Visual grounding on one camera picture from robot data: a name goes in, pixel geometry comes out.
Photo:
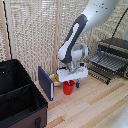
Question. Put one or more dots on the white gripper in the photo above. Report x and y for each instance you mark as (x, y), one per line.
(71, 74)

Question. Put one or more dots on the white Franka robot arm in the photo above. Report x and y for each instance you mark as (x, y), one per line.
(75, 46)

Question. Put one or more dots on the red plastic cup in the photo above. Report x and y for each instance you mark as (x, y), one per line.
(68, 89)

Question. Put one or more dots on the black toaster oven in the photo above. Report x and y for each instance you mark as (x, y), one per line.
(116, 45)

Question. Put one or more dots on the yellow banana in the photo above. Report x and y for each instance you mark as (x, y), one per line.
(54, 78)

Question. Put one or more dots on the white bowl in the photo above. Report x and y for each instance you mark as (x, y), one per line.
(53, 81)

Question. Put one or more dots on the blue yellow box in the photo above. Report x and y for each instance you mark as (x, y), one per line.
(46, 83)

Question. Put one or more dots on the black fabric storage box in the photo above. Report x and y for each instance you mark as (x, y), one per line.
(16, 96)

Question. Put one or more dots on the beige woven blind backdrop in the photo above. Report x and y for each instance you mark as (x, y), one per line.
(30, 33)

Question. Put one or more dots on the wooden post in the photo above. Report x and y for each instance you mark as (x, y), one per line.
(56, 33)

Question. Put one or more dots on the black vertical frame bar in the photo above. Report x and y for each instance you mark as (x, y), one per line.
(7, 30)

